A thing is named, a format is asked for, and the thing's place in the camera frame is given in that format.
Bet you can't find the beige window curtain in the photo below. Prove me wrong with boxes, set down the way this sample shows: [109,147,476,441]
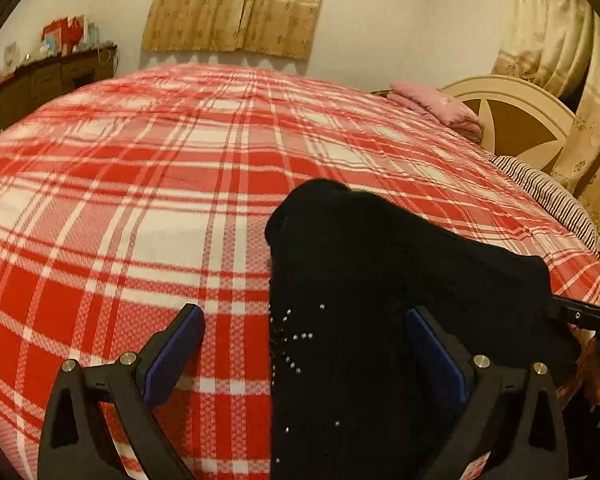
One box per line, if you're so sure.
[141,0,334,62]

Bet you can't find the striped pillow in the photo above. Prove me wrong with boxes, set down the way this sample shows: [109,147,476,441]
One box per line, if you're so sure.
[489,155,600,254]

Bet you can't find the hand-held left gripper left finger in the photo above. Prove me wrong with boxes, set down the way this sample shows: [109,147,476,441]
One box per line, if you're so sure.
[37,303,206,480]

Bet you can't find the pink folded pillow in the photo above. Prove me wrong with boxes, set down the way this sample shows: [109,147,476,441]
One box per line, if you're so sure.
[387,81,484,142]

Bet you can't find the cream round headboard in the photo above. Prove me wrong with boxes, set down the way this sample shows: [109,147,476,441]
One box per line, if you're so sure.
[440,75,579,174]

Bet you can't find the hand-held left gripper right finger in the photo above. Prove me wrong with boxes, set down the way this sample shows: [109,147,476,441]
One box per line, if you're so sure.
[405,306,571,480]

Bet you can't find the gold floral curtain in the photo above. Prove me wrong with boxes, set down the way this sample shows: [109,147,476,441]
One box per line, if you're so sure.
[490,0,600,241]

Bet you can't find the person's right hand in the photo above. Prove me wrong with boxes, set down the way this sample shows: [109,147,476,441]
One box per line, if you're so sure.
[561,332,600,407]

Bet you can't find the red paper bag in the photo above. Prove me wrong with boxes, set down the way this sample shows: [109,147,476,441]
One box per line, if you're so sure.
[42,16,89,54]

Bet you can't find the black pants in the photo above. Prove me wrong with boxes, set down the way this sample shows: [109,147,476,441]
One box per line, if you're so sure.
[265,178,583,480]

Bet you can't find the brown wooden cabinet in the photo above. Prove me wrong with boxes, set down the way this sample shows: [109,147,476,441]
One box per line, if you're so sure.
[0,45,119,132]

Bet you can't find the red plaid bed blanket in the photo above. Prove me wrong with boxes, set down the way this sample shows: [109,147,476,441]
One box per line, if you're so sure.
[0,64,600,480]

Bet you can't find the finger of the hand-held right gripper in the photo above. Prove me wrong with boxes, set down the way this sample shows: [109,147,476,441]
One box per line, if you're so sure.
[547,295,600,329]

